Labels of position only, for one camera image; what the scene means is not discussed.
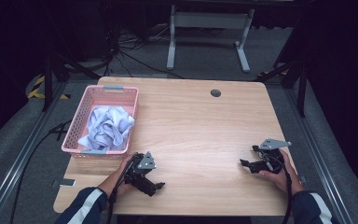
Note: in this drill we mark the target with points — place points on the white metal stand frame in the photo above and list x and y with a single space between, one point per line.
211 20

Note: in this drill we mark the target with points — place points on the black tripod stand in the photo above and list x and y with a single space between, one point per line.
48 84
301 90

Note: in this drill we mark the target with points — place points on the person's right hand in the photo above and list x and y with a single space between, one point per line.
287 177

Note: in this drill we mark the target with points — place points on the white towel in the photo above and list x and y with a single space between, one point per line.
108 127

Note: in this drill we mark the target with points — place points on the dark round table grommet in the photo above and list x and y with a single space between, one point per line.
215 93

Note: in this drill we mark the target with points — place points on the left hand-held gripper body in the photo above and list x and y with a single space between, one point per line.
141 179

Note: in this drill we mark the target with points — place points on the pink plastic basket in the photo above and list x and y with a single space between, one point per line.
130 96

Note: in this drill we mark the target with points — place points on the aluminium floor rail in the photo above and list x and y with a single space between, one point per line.
18 161
320 155

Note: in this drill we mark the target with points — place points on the yellow black floor tape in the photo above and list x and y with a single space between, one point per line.
37 90

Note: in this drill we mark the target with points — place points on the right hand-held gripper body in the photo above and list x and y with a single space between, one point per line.
268 163

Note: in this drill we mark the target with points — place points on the person's left hand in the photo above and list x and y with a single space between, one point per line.
121 183

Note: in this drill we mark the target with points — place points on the small metal table bracket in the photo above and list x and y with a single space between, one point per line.
303 179
66 182

